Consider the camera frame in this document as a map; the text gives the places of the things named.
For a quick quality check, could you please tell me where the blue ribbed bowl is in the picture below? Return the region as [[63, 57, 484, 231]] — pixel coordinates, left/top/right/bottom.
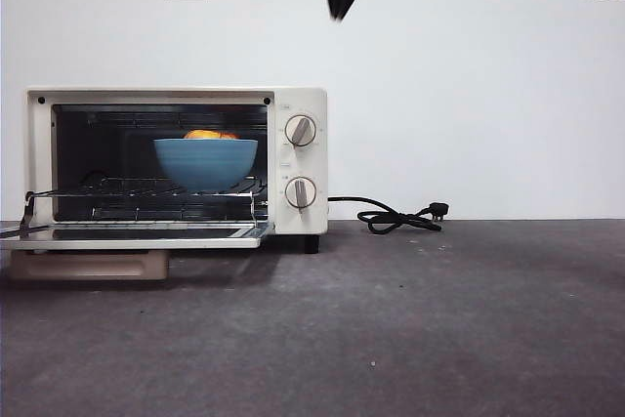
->
[[153, 138, 259, 192]]

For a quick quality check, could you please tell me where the beige round oven knob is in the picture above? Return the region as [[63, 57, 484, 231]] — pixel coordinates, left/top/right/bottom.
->
[[283, 113, 318, 148], [283, 176, 317, 213]]

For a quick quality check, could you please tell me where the red yellow apple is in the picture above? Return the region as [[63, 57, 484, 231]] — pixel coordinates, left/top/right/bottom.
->
[[184, 129, 240, 141]]

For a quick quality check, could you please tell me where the cream white toaster oven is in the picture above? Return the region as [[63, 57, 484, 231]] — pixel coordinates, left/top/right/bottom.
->
[[26, 87, 329, 256]]

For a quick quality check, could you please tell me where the black power cable with plug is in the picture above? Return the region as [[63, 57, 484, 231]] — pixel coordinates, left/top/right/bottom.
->
[[327, 195, 450, 235]]

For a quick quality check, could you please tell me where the metal wire oven rack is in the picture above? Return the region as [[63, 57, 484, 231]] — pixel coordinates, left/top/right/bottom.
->
[[23, 176, 270, 223]]

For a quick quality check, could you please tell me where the glass oven door with handle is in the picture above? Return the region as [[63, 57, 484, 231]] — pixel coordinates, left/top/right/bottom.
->
[[0, 219, 277, 282]]

